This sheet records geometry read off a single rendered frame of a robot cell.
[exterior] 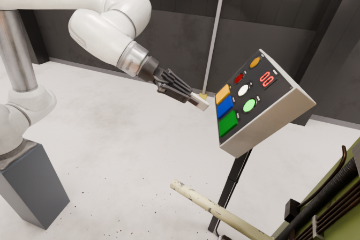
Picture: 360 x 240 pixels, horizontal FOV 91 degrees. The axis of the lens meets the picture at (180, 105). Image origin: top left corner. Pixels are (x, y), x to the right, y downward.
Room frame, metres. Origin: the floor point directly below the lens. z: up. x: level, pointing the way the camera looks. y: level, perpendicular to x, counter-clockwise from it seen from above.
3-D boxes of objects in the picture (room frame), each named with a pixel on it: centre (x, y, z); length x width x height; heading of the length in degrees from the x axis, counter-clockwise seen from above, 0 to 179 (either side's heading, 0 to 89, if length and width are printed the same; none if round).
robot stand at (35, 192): (0.57, 0.85, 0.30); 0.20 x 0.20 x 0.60; 76
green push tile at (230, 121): (0.47, -0.17, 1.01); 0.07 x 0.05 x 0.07; 177
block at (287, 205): (0.31, -0.40, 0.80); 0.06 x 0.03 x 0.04; 152
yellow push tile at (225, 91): (0.67, -0.18, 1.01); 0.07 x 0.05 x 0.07; 177
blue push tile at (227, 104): (0.57, -0.18, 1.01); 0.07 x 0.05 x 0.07; 177
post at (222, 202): (0.56, -0.30, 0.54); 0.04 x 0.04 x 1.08; 62
